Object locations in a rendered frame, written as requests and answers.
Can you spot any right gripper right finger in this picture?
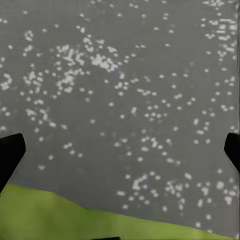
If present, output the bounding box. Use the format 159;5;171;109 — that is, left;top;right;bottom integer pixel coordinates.
224;133;240;173

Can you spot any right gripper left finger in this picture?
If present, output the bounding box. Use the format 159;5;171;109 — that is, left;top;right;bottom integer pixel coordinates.
0;132;26;193

